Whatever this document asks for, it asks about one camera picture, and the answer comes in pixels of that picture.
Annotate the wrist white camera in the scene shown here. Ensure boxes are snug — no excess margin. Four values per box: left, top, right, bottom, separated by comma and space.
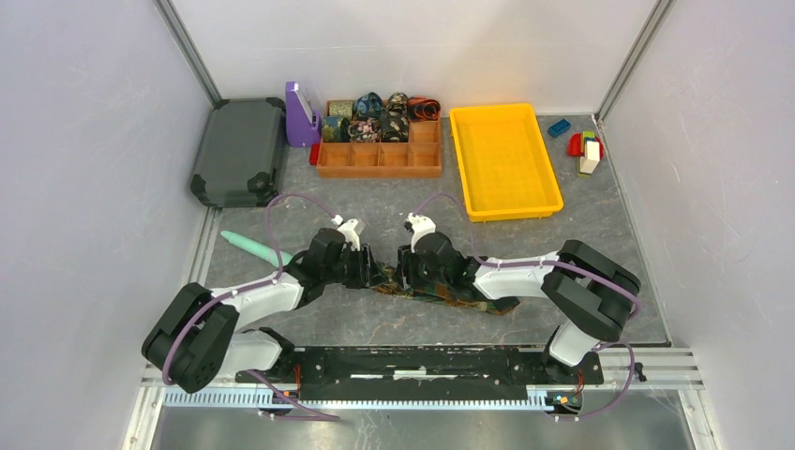
404, 213, 436, 252
331, 215, 366, 251

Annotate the black yellow rolled tie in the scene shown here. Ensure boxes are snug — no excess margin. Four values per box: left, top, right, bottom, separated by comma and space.
385, 92, 409, 114

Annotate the olive patterned rolled tie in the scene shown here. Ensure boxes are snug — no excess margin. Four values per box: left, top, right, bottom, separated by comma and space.
327, 100, 353, 120

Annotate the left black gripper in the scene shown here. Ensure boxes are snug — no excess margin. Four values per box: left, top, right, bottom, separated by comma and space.
322, 243, 388, 290

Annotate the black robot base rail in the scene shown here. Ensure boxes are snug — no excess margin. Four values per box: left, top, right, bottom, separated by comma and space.
265, 345, 604, 401

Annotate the dark grey suitcase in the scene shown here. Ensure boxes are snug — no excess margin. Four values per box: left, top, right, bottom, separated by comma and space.
189, 97, 287, 208

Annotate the teal green pen tool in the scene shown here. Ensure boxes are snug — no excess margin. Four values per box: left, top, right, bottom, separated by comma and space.
220, 231, 293, 267

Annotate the small red block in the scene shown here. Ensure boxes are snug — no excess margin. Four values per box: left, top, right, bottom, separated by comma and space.
308, 142, 321, 166

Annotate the pink floral rolled tie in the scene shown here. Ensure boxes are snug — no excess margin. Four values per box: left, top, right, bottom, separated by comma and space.
349, 118, 381, 143

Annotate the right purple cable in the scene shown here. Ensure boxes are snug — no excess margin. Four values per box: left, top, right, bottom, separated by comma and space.
412, 190, 645, 421

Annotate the orange black rolled tie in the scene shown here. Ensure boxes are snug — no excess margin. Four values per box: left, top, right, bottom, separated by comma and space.
407, 97, 442, 122

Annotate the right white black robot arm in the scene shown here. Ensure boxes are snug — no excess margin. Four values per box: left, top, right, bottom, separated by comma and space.
396, 232, 641, 383

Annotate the purple dispenser stand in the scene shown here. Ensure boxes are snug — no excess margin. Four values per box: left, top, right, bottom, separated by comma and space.
285, 82, 322, 148

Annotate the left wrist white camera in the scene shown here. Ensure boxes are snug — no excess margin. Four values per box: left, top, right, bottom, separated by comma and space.
331, 215, 366, 251

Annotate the cream toy block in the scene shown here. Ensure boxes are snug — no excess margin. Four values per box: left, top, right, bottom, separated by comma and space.
578, 139, 602, 175

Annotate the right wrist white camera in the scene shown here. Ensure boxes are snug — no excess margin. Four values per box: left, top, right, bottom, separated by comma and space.
404, 213, 436, 252

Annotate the yellow plastic tray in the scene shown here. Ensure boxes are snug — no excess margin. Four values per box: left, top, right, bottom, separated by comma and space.
450, 103, 564, 222

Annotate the dark blue rolled tie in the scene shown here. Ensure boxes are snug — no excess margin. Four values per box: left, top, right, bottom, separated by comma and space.
352, 92, 383, 121

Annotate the purple cable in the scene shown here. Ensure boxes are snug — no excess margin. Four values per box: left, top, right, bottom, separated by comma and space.
161, 192, 344, 424
412, 190, 645, 421

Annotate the black floral rolled tie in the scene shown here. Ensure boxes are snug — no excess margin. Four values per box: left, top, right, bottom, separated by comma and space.
380, 111, 410, 143

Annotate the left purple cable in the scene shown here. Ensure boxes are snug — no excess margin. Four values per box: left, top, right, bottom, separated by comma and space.
161, 192, 344, 424

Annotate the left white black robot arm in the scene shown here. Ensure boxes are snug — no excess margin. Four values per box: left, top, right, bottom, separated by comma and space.
141, 228, 388, 394

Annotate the blue toy brick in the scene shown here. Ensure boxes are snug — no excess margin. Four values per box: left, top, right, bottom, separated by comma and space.
547, 119, 571, 138

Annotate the orange compartment organizer box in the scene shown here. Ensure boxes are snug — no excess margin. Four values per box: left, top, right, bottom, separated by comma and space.
316, 120, 443, 178

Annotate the teal navy rolled tie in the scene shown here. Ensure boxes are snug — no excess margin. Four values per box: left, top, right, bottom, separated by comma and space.
321, 115, 351, 143

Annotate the orange blue floral tie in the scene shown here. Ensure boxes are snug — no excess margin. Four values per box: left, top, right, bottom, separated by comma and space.
373, 262, 520, 316

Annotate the red toy block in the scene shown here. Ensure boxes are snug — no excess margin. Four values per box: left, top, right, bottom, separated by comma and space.
567, 132, 605, 159

